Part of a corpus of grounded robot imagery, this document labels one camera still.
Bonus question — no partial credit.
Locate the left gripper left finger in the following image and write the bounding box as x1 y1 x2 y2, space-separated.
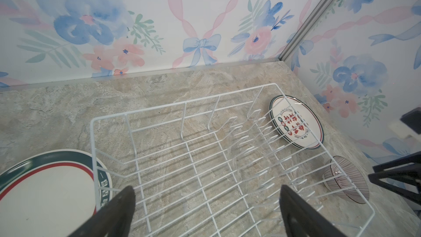
70 186 136 237

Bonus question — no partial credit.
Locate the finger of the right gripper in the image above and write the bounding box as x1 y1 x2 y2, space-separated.
368 171 421 205
373 151 421 172

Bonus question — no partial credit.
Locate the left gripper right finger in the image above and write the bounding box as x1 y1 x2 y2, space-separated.
279 185 345 237

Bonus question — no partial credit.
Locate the striped ceramic bowl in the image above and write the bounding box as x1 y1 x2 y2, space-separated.
322 155 369 204

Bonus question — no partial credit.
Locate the white plate green red rim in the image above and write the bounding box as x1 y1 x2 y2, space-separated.
1 149 113 237

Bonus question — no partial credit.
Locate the white plate front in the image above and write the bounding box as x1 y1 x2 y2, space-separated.
269 95 325 150

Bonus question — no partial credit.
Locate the white wire dish rack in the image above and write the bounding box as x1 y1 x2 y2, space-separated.
90 83 375 237

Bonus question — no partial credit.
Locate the right aluminium corner post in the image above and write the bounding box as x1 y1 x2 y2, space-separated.
276 0 334 61

